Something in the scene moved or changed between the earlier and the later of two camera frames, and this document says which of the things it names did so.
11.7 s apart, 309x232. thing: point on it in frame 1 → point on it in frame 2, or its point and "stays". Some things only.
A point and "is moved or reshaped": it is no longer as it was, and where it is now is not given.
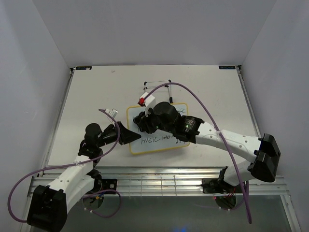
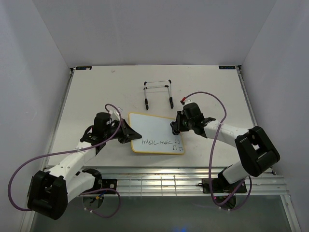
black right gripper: [145, 123] → [180, 116]
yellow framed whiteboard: [158, 140] is moved or reshaped
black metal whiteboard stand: [170, 93] stays
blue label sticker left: [83, 67] stays
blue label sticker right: [227, 67] stays
